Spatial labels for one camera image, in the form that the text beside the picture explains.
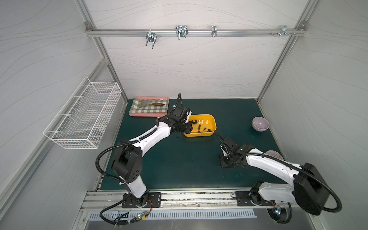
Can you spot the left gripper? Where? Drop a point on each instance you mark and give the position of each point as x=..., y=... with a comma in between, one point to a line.
x=188, y=127

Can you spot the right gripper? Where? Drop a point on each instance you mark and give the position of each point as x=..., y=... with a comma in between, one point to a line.
x=226, y=161

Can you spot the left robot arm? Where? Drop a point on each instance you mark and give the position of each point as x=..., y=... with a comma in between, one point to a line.
x=127, y=163

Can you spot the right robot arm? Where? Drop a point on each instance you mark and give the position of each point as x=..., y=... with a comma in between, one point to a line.
x=302, y=184

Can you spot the yellow plastic storage box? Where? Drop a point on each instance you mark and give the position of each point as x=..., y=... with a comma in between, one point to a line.
x=211, y=125

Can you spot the purple bowl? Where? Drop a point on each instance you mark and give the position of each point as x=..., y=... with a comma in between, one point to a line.
x=260, y=124

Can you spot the pink striped plate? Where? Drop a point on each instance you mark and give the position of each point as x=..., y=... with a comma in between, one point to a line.
x=274, y=154

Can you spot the green checkered cloth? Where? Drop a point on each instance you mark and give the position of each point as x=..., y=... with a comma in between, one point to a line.
x=135, y=108

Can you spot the pink tray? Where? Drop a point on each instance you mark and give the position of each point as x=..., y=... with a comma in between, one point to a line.
x=149, y=114

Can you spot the metal hook clamp left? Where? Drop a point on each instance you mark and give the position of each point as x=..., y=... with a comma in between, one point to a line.
x=151, y=37

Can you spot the metal hook clamp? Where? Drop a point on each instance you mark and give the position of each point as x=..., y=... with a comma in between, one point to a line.
x=181, y=31
x=151, y=37
x=283, y=32

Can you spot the metal hook clamp middle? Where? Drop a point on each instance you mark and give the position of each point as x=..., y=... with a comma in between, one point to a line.
x=181, y=31

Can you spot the metal hook small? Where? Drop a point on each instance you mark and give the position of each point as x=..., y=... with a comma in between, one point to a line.
x=214, y=31

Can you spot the metal hook clamp right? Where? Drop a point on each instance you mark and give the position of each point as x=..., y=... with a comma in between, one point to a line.
x=283, y=32

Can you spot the wooden handled spatula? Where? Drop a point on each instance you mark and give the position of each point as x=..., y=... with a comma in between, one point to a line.
x=145, y=103

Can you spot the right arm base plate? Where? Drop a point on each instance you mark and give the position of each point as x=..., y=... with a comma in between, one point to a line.
x=249, y=199

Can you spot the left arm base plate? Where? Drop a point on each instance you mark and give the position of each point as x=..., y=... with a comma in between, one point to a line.
x=149, y=199

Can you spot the white wire basket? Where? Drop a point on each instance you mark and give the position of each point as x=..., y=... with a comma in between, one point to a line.
x=83, y=119

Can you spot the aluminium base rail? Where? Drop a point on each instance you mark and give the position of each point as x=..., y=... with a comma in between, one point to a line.
x=201, y=198

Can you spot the aluminium crossbar rail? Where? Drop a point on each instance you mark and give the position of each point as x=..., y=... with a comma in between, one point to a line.
x=191, y=32

